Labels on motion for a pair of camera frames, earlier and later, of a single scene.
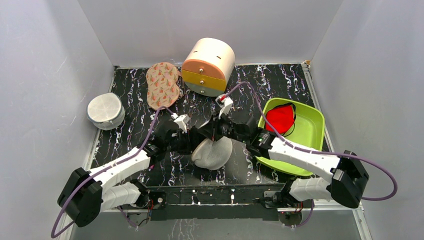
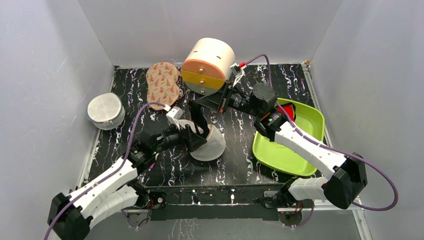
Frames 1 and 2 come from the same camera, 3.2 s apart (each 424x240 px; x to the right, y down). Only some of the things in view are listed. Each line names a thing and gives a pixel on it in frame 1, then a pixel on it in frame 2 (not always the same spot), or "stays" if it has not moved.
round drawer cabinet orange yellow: (207, 66) stays
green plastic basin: (308, 133) stays
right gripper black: (215, 129) -> (224, 99)
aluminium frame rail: (323, 206) stays
